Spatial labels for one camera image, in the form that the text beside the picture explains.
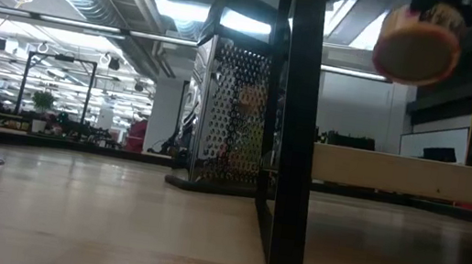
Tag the yellow pink short can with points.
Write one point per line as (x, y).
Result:
(416, 51)

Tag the black background robot arm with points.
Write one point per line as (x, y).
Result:
(164, 146)

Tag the light wooden shelf board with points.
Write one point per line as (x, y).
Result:
(397, 173)

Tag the long ceiling tube light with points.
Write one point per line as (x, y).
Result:
(93, 25)
(346, 71)

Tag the small black monitor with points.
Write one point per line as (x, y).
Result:
(440, 154)

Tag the green potted plant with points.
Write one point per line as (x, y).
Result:
(43, 100)

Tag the black background equipment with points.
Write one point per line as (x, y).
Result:
(348, 141)

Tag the red background chair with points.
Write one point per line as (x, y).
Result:
(137, 134)

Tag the white wall board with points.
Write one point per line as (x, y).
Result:
(434, 137)

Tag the black metal shelf frame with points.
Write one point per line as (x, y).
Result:
(297, 159)

